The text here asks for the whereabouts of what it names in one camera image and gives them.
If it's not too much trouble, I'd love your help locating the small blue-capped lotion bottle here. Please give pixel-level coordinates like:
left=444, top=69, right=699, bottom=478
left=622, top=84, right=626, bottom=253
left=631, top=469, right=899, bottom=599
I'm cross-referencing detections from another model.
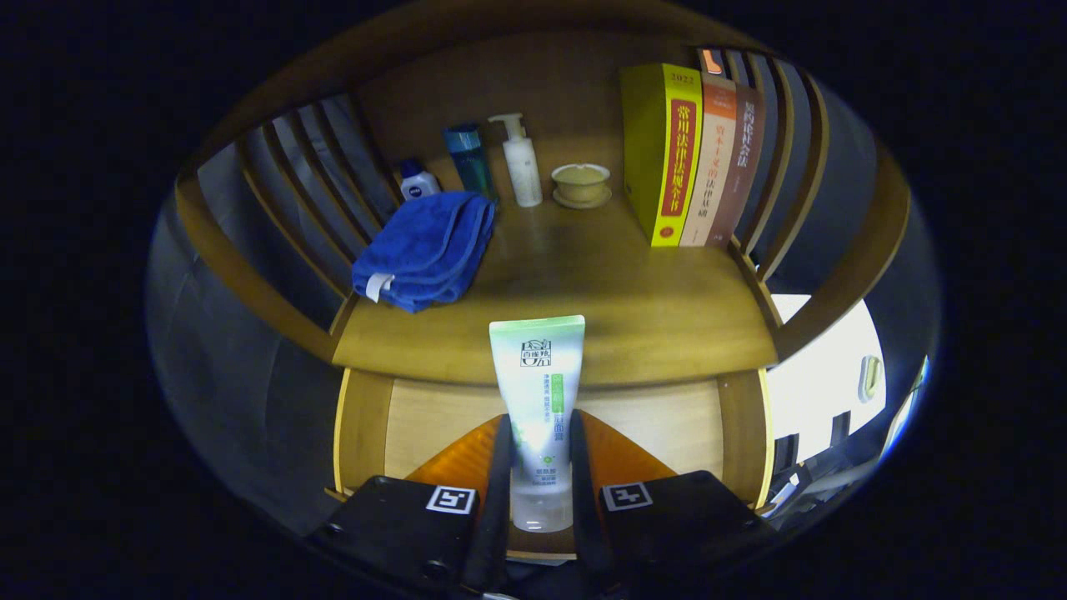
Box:
left=398, top=158, right=441, bottom=201

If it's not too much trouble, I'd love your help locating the white and green tube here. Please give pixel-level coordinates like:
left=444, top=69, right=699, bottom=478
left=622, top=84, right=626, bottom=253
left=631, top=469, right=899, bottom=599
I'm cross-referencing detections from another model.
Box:
left=488, top=315, right=586, bottom=533

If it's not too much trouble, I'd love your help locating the brown wooden cabinet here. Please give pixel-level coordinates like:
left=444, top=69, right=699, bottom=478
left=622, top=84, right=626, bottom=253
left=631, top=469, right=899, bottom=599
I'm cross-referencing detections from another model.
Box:
left=173, top=0, right=911, bottom=393

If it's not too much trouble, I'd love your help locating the yellow book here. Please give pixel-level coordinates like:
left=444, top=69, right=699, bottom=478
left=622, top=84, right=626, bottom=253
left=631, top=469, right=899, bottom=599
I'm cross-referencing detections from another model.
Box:
left=619, top=63, right=704, bottom=248

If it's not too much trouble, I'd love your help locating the brown wooden drawer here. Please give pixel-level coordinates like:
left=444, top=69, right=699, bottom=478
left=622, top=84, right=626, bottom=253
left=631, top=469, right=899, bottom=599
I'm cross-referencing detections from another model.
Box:
left=333, top=367, right=776, bottom=559

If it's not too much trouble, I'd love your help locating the teal bottle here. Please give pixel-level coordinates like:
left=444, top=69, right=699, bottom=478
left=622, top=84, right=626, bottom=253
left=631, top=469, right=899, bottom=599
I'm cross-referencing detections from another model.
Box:
left=443, top=124, right=498, bottom=201

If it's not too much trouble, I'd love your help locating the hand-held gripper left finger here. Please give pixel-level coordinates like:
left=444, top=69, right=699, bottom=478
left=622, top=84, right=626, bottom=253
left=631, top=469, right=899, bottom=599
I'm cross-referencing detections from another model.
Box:
left=313, top=412, right=513, bottom=594

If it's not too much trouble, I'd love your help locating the white pump bottle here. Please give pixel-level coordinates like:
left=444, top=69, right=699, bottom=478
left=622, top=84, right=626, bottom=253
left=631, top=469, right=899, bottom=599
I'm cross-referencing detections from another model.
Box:
left=488, top=113, right=544, bottom=208

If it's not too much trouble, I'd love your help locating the brown book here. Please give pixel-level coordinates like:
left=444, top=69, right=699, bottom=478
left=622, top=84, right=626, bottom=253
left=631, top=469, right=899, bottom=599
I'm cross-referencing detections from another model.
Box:
left=707, top=83, right=766, bottom=248

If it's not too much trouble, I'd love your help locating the blue towel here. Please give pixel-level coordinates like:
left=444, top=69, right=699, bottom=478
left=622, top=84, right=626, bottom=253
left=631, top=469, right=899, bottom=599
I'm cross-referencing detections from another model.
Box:
left=352, top=191, right=498, bottom=314

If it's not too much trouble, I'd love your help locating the beige tea cup with saucer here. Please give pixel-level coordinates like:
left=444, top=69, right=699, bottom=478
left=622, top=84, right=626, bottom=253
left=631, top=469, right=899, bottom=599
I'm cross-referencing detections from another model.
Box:
left=550, top=163, right=613, bottom=210

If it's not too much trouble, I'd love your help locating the white drawer unit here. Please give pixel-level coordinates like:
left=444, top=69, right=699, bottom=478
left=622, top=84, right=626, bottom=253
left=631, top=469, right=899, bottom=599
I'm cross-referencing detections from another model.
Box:
left=765, top=293, right=889, bottom=501

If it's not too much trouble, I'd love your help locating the wooden countertop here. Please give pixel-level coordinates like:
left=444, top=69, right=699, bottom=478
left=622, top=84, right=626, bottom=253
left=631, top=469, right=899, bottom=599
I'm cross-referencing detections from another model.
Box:
left=332, top=137, right=778, bottom=386

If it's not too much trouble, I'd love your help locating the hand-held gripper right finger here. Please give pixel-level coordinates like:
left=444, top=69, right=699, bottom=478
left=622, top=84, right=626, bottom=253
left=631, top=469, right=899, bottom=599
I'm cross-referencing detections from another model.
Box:
left=569, top=408, right=776, bottom=588

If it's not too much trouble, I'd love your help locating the orange and beige book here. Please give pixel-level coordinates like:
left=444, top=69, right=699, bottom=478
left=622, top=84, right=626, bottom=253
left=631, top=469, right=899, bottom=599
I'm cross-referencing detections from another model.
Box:
left=679, top=71, right=739, bottom=248

